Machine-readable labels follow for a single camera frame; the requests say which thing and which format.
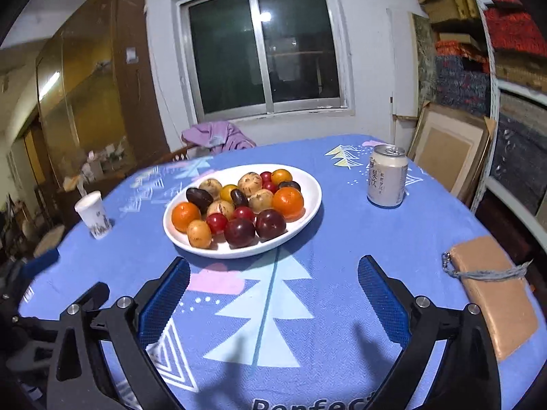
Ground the round wooden stool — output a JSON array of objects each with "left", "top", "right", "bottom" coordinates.
[{"left": 33, "top": 224, "right": 68, "bottom": 258}]

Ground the blue printed tablecloth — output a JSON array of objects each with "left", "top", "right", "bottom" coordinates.
[{"left": 17, "top": 134, "right": 541, "bottom": 410}]

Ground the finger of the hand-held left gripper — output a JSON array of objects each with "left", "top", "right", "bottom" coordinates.
[
  {"left": 19, "top": 248, "right": 59, "bottom": 274},
  {"left": 74, "top": 282, "right": 111, "bottom": 312}
]

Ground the wooden glass-door cabinet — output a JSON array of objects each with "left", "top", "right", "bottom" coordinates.
[{"left": 35, "top": 0, "right": 172, "bottom": 189}]

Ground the tan pouch with grey strap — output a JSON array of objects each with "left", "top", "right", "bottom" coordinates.
[{"left": 441, "top": 236, "right": 540, "bottom": 361}]

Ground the white printed paper cup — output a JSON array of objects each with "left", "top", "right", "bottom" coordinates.
[{"left": 74, "top": 191, "right": 112, "bottom": 240}]

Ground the tan speckled pear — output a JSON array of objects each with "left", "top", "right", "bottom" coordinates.
[
  {"left": 238, "top": 172, "right": 263, "bottom": 197},
  {"left": 248, "top": 189, "right": 274, "bottom": 214},
  {"left": 207, "top": 199, "right": 235, "bottom": 220}
]

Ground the white shelf rack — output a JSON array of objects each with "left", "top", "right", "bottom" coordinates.
[{"left": 462, "top": 0, "right": 547, "bottom": 231}]

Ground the large pale yellow pear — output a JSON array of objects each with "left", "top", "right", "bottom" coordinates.
[{"left": 199, "top": 178, "right": 223, "bottom": 199}]

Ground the purple cloth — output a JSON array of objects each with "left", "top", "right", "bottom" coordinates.
[{"left": 181, "top": 121, "right": 257, "bottom": 154}]

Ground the orange speckled pear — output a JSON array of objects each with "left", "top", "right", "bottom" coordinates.
[{"left": 187, "top": 220, "right": 213, "bottom": 249}]

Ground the stack of tan cardboard boxes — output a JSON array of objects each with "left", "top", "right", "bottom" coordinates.
[{"left": 416, "top": 0, "right": 481, "bottom": 30}]

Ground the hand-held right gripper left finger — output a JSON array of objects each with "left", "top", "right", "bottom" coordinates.
[{"left": 46, "top": 257, "right": 191, "bottom": 410}]

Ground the cardboard box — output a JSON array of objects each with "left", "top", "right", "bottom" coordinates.
[{"left": 406, "top": 101, "right": 497, "bottom": 208}]

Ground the dark brown wooden chest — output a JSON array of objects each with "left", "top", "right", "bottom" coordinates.
[{"left": 474, "top": 192, "right": 547, "bottom": 270}]

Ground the stack of patterned textiles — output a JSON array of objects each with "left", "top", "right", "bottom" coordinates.
[{"left": 433, "top": 0, "right": 547, "bottom": 112}]

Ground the white beverage can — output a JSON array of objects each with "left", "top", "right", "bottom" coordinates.
[{"left": 366, "top": 144, "right": 409, "bottom": 210}]

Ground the orange mandarin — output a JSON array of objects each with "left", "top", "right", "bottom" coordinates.
[
  {"left": 172, "top": 202, "right": 202, "bottom": 233},
  {"left": 272, "top": 187, "right": 305, "bottom": 219}
]

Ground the cluster of small jars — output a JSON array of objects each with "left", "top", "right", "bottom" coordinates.
[{"left": 64, "top": 141, "right": 129, "bottom": 193}]

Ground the white oval plate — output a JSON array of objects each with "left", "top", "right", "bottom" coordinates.
[{"left": 163, "top": 163, "right": 322, "bottom": 259}]

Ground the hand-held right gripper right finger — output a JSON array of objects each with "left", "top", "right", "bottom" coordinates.
[{"left": 357, "top": 255, "right": 502, "bottom": 410}]

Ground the mottled green panel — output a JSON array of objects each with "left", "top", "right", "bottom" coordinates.
[{"left": 409, "top": 12, "right": 437, "bottom": 107}]

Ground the dark purple plum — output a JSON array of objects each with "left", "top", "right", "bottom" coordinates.
[
  {"left": 255, "top": 209, "right": 287, "bottom": 240},
  {"left": 224, "top": 218, "right": 256, "bottom": 249}
]

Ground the wooden chair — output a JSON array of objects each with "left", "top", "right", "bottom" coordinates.
[{"left": 149, "top": 145, "right": 201, "bottom": 165}]

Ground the sliding glass window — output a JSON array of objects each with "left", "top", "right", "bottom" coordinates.
[{"left": 171, "top": 0, "right": 356, "bottom": 125}]

